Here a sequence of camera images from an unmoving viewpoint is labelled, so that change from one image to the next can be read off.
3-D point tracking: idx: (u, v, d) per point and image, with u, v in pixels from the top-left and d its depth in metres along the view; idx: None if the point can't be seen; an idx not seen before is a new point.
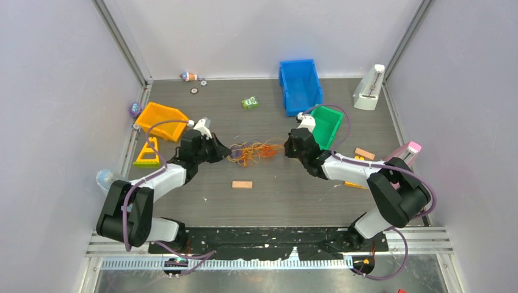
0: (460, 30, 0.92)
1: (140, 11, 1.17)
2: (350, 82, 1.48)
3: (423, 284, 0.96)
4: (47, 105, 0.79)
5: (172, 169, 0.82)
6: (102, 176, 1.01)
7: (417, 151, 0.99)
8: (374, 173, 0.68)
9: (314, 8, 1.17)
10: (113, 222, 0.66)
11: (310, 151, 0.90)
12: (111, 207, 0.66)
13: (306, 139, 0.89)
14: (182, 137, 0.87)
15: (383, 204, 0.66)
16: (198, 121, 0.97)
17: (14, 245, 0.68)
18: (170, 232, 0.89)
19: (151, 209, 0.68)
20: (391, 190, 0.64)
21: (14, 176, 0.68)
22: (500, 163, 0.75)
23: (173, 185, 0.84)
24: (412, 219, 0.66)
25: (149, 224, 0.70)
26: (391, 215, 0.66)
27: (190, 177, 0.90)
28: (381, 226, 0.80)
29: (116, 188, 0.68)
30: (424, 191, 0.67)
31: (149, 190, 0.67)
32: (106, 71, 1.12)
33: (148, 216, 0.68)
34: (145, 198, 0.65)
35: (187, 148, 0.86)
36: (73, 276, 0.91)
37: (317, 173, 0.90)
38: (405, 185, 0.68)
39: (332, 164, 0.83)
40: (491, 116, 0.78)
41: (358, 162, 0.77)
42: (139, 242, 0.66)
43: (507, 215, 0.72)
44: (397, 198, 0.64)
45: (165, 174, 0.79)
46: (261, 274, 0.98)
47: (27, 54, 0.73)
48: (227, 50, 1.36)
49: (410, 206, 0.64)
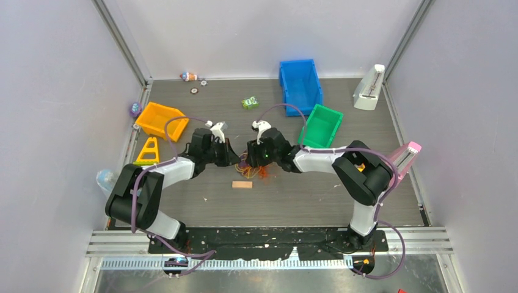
0: (460, 29, 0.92)
1: (140, 11, 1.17)
2: (350, 82, 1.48)
3: (423, 284, 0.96)
4: (47, 105, 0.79)
5: (181, 161, 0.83)
6: (102, 176, 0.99)
7: (417, 151, 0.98)
8: (338, 158, 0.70)
9: (313, 7, 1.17)
10: (121, 204, 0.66)
11: (281, 148, 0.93)
12: (121, 188, 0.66)
13: (276, 138, 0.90)
14: (195, 133, 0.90)
15: (350, 185, 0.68)
16: (216, 124, 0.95)
17: (14, 245, 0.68)
18: (170, 231, 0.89)
19: (159, 193, 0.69)
20: (353, 171, 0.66)
21: (14, 176, 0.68)
22: (500, 163, 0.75)
23: (179, 177, 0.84)
24: (379, 196, 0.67)
25: (156, 210, 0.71)
26: (359, 194, 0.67)
27: (196, 172, 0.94)
28: (364, 213, 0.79)
29: (127, 170, 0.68)
30: (386, 168, 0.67)
31: (159, 174, 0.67)
32: (106, 71, 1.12)
33: (156, 201, 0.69)
34: (156, 182, 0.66)
35: (197, 143, 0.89)
36: (72, 276, 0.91)
37: (291, 168, 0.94)
38: (368, 165, 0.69)
39: (302, 157, 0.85)
40: (491, 116, 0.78)
41: (324, 151, 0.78)
42: (145, 225, 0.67)
43: (507, 215, 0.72)
44: (362, 177, 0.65)
45: (175, 165, 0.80)
46: (261, 274, 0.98)
47: (27, 54, 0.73)
48: (227, 50, 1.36)
49: (375, 182, 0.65)
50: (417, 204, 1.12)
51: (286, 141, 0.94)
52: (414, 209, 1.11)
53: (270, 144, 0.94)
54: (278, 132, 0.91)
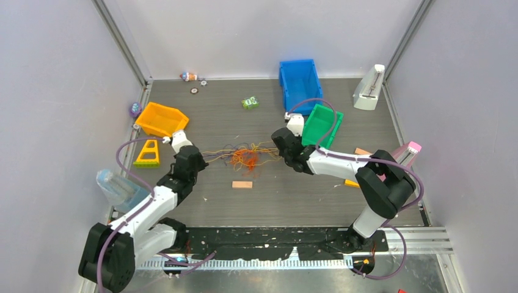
0: (460, 30, 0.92)
1: (140, 11, 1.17)
2: (350, 82, 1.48)
3: (423, 284, 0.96)
4: (47, 104, 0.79)
5: (160, 198, 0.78)
6: (102, 176, 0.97)
7: (417, 151, 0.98)
8: (361, 167, 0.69)
9: (313, 7, 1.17)
10: (91, 265, 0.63)
11: (292, 147, 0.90)
12: (90, 251, 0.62)
13: (287, 137, 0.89)
14: (179, 154, 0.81)
15: (372, 196, 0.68)
16: (176, 135, 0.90)
17: (14, 244, 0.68)
18: (167, 239, 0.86)
19: (131, 255, 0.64)
20: (378, 184, 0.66)
21: (14, 176, 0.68)
22: (499, 162, 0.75)
23: (163, 212, 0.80)
24: (399, 209, 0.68)
25: (133, 266, 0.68)
26: (381, 207, 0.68)
27: (182, 196, 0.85)
28: (375, 222, 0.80)
29: (94, 233, 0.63)
30: (409, 181, 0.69)
31: (128, 238, 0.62)
32: (106, 71, 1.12)
33: (129, 262, 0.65)
34: (124, 248, 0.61)
35: (183, 166, 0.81)
36: (72, 276, 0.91)
37: (303, 169, 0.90)
38: (391, 177, 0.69)
39: (317, 159, 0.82)
40: (490, 115, 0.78)
41: (344, 157, 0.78)
42: (120, 285, 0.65)
43: (507, 214, 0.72)
44: (386, 191, 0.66)
45: (151, 208, 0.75)
46: (261, 275, 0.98)
47: (28, 54, 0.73)
48: (227, 50, 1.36)
49: (397, 196, 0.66)
50: (417, 204, 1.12)
51: (297, 141, 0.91)
52: (414, 208, 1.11)
53: (280, 144, 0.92)
54: (289, 131, 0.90)
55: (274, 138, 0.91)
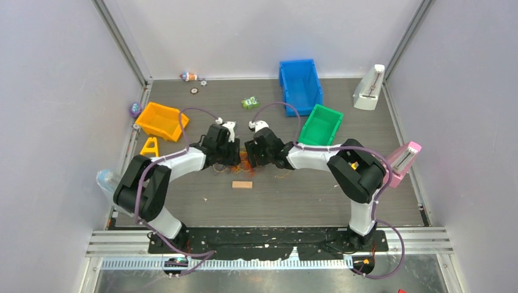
0: (460, 30, 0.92)
1: (140, 11, 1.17)
2: (350, 82, 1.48)
3: (423, 284, 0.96)
4: (47, 105, 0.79)
5: (192, 152, 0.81)
6: (102, 176, 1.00)
7: (417, 151, 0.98)
8: (333, 156, 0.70)
9: (313, 7, 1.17)
10: (128, 194, 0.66)
11: (273, 144, 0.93)
12: (129, 178, 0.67)
13: (268, 135, 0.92)
14: (212, 126, 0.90)
15: (344, 183, 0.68)
16: (228, 123, 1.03)
17: (14, 245, 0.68)
18: (171, 229, 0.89)
19: (164, 188, 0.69)
20: (348, 169, 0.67)
21: (14, 177, 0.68)
22: (499, 163, 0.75)
23: (191, 168, 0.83)
24: (372, 194, 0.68)
25: (162, 202, 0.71)
26: (353, 192, 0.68)
27: (207, 163, 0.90)
28: (361, 214, 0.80)
29: (136, 162, 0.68)
30: (379, 166, 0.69)
31: (166, 169, 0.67)
32: (106, 71, 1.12)
33: (161, 195, 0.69)
34: (162, 176, 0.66)
35: (214, 136, 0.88)
36: (72, 277, 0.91)
37: (284, 165, 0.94)
38: (361, 163, 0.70)
39: (295, 154, 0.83)
40: (491, 116, 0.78)
41: (317, 149, 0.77)
42: (150, 217, 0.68)
43: (507, 215, 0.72)
44: (356, 176, 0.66)
45: (185, 157, 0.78)
46: (261, 274, 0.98)
47: (27, 54, 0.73)
48: (227, 50, 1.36)
49: (369, 180, 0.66)
50: (417, 204, 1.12)
51: (278, 138, 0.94)
52: (414, 208, 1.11)
53: (263, 143, 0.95)
54: (269, 130, 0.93)
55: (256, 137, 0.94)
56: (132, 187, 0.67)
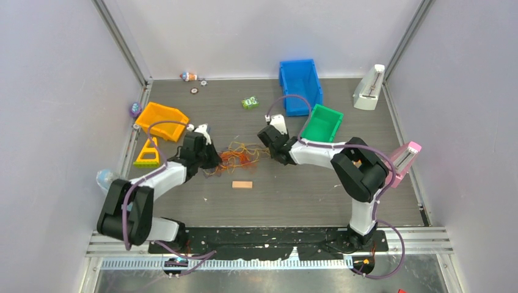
0: (460, 29, 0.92)
1: (140, 11, 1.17)
2: (350, 82, 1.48)
3: (423, 284, 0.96)
4: (47, 105, 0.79)
5: (171, 168, 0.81)
6: (102, 176, 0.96)
7: (417, 151, 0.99)
8: (337, 154, 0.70)
9: (313, 7, 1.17)
10: (112, 221, 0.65)
11: (275, 140, 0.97)
12: (110, 205, 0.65)
13: (270, 131, 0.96)
14: (186, 136, 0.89)
15: (347, 182, 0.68)
16: (199, 127, 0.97)
17: (14, 245, 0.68)
18: (169, 232, 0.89)
19: (150, 208, 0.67)
20: (352, 168, 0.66)
21: (14, 176, 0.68)
22: (500, 163, 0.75)
23: (173, 183, 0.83)
24: (374, 193, 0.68)
25: (149, 223, 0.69)
26: (356, 191, 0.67)
27: (190, 174, 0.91)
28: (363, 215, 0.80)
29: (116, 187, 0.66)
30: (382, 166, 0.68)
31: (148, 189, 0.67)
32: (106, 71, 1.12)
33: (148, 217, 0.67)
34: (145, 196, 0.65)
35: (190, 146, 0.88)
36: (72, 277, 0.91)
37: (286, 160, 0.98)
38: (365, 162, 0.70)
39: (299, 149, 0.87)
40: (491, 116, 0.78)
41: (321, 145, 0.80)
42: (141, 241, 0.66)
43: (507, 215, 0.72)
44: (360, 174, 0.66)
45: (165, 173, 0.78)
46: (261, 275, 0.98)
47: (27, 54, 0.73)
48: (227, 50, 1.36)
49: (372, 180, 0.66)
50: (417, 204, 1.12)
51: (281, 135, 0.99)
52: (414, 208, 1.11)
53: (266, 140, 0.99)
54: (272, 127, 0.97)
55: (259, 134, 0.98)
56: (115, 213, 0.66)
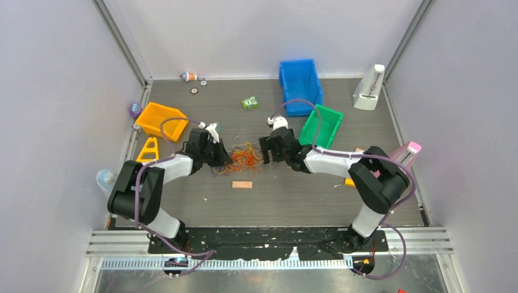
0: (460, 29, 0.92)
1: (140, 11, 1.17)
2: (350, 82, 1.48)
3: (423, 284, 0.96)
4: (47, 105, 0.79)
5: (179, 157, 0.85)
6: (102, 176, 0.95)
7: (417, 151, 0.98)
8: (355, 163, 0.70)
9: (313, 7, 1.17)
10: (123, 199, 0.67)
11: (291, 146, 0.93)
12: (123, 183, 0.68)
13: (286, 135, 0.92)
14: (192, 132, 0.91)
15: (366, 193, 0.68)
16: (210, 124, 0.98)
17: (14, 245, 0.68)
18: (171, 228, 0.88)
19: (160, 188, 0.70)
20: (371, 179, 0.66)
21: (14, 177, 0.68)
22: (500, 163, 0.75)
23: (179, 173, 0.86)
24: (392, 204, 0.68)
25: (157, 203, 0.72)
26: (374, 202, 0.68)
27: (195, 168, 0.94)
28: (372, 221, 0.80)
29: (128, 167, 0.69)
30: (402, 176, 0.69)
31: (160, 169, 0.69)
32: (106, 71, 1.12)
33: (157, 196, 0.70)
34: (157, 175, 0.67)
35: (195, 141, 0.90)
36: (72, 277, 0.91)
37: (300, 168, 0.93)
38: (384, 172, 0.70)
39: (314, 157, 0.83)
40: (490, 116, 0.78)
41: (338, 154, 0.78)
42: (148, 219, 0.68)
43: (507, 215, 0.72)
44: (379, 185, 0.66)
45: (174, 162, 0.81)
46: (261, 274, 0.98)
47: (27, 54, 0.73)
48: (227, 50, 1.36)
49: (391, 191, 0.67)
50: (416, 204, 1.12)
51: (295, 140, 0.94)
52: (414, 208, 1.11)
53: (280, 144, 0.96)
54: (288, 131, 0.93)
55: (273, 138, 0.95)
56: (126, 192, 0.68)
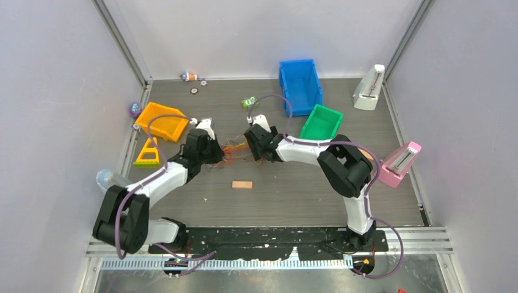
0: (460, 30, 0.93)
1: (140, 11, 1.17)
2: (350, 82, 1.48)
3: (423, 284, 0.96)
4: (47, 105, 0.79)
5: (171, 170, 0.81)
6: (102, 176, 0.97)
7: (416, 151, 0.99)
8: (322, 152, 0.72)
9: (313, 7, 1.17)
10: (108, 227, 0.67)
11: (262, 139, 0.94)
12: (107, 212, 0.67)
13: (256, 130, 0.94)
14: (190, 134, 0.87)
15: (333, 178, 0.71)
16: (203, 122, 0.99)
17: (14, 245, 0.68)
18: (168, 233, 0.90)
19: (145, 217, 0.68)
20: (338, 164, 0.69)
21: (14, 176, 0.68)
22: (500, 163, 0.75)
23: (173, 185, 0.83)
24: (358, 189, 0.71)
25: (146, 230, 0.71)
26: (341, 187, 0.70)
27: (192, 175, 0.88)
28: (355, 212, 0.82)
29: (112, 194, 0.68)
30: (366, 162, 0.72)
31: (143, 199, 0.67)
32: (106, 71, 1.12)
33: (143, 224, 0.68)
34: (140, 206, 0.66)
35: (193, 144, 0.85)
36: (72, 277, 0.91)
37: (273, 157, 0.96)
38: (350, 159, 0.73)
39: (285, 146, 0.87)
40: (491, 116, 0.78)
41: (307, 143, 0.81)
42: (134, 248, 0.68)
43: (507, 214, 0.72)
44: (345, 171, 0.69)
45: (163, 179, 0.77)
46: (261, 274, 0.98)
47: (27, 54, 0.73)
48: (227, 50, 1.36)
49: (356, 176, 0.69)
50: (417, 204, 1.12)
51: (266, 133, 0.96)
52: (414, 208, 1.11)
53: (252, 139, 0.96)
54: (258, 126, 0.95)
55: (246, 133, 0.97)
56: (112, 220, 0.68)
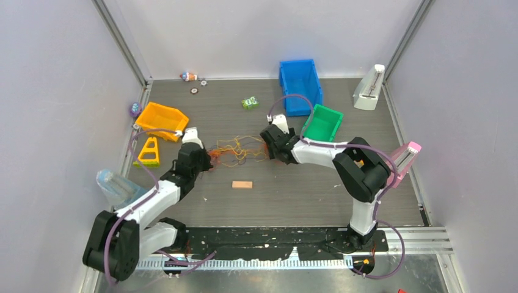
0: (460, 30, 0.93)
1: (140, 11, 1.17)
2: (350, 82, 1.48)
3: (423, 284, 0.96)
4: (47, 105, 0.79)
5: (164, 190, 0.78)
6: (102, 176, 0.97)
7: (417, 151, 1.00)
8: (338, 154, 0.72)
9: (313, 7, 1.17)
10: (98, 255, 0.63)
11: (278, 140, 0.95)
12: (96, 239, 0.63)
13: (271, 130, 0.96)
14: (181, 149, 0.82)
15: (348, 182, 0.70)
16: (189, 131, 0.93)
17: (14, 245, 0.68)
18: (168, 237, 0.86)
19: (136, 243, 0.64)
20: (353, 168, 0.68)
21: (14, 176, 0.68)
22: (500, 163, 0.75)
23: (165, 205, 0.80)
24: (374, 193, 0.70)
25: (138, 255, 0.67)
26: (357, 191, 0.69)
27: (185, 191, 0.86)
28: (361, 214, 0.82)
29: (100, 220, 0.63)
30: (384, 166, 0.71)
31: (134, 226, 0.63)
32: (106, 71, 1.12)
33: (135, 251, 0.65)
34: (130, 232, 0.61)
35: (185, 161, 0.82)
36: (72, 276, 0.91)
37: (288, 159, 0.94)
38: (368, 162, 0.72)
39: (301, 148, 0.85)
40: (491, 116, 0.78)
41: (324, 144, 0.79)
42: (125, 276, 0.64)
43: (507, 214, 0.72)
44: (361, 174, 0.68)
45: (155, 200, 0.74)
46: (261, 274, 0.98)
47: (27, 54, 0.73)
48: (227, 50, 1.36)
49: (372, 180, 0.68)
50: (417, 204, 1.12)
51: (283, 134, 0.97)
52: (414, 208, 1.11)
53: (268, 139, 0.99)
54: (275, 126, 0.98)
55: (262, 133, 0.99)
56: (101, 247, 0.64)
